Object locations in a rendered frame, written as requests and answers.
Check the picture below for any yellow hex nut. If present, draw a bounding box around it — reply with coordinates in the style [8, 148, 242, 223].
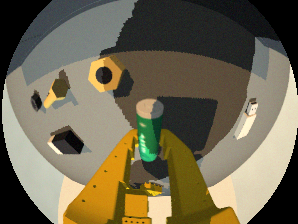
[88, 55, 126, 92]

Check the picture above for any green battery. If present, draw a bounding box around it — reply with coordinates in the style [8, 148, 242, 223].
[136, 99, 164, 162]

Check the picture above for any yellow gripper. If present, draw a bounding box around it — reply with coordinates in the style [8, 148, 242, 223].
[63, 129, 240, 224]

